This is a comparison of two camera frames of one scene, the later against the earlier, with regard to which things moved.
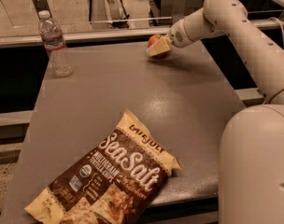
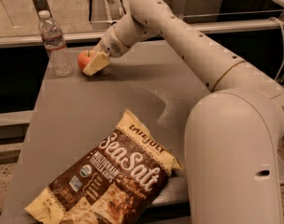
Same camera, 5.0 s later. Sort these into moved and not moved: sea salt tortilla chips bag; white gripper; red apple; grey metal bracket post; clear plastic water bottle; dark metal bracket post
Moved: red apple; white gripper
Not moved: clear plastic water bottle; sea salt tortilla chips bag; dark metal bracket post; grey metal bracket post
